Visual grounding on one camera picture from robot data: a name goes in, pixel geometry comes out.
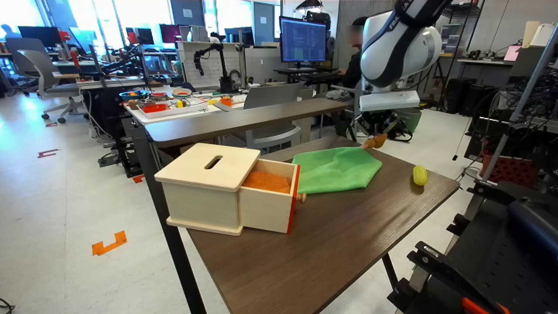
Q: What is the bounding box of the orange plush toy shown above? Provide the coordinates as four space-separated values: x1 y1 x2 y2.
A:
362 132 389 152

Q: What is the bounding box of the brown wooden table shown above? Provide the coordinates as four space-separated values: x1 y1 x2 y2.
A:
138 129 404 314

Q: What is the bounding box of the red plastic crate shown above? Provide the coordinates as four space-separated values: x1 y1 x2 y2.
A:
481 152 540 190

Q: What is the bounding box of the yellow plush toy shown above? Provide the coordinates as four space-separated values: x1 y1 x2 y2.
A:
410 164 430 188

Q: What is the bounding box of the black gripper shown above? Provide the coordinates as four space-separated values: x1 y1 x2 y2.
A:
364 110 408 139

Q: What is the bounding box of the computer monitor with blue screen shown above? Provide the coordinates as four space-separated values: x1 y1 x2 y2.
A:
277 14 331 68

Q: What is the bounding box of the white table with toys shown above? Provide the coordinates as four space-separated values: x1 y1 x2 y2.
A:
122 85 249 127

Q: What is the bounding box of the grey chair on castors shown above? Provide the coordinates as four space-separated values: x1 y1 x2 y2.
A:
242 82 319 155

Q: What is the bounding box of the grey metal pole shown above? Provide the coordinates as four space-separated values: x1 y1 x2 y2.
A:
481 22 558 183

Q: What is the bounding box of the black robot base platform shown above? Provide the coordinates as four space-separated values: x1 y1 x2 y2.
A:
387 178 558 314

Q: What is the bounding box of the light wooden box with slot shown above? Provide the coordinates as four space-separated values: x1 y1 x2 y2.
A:
153 141 263 237

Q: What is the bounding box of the red front wooden drawer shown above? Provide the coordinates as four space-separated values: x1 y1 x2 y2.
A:
237 157 308 237

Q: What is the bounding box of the grey swivel office chair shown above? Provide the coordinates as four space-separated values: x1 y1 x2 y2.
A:
5 36 83 127

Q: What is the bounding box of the green cloth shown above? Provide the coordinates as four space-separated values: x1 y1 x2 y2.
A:
289 145 385 197

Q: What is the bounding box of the green bag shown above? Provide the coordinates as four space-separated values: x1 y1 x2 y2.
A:
396 108 424 143

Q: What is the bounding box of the seated person in black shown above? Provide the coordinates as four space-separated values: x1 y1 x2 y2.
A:
338 14 371 92

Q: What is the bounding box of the red tray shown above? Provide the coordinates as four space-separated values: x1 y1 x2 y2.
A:
139 101 171 115

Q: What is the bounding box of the dark wood desk shelf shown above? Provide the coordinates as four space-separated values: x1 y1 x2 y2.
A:
143 96 354 148

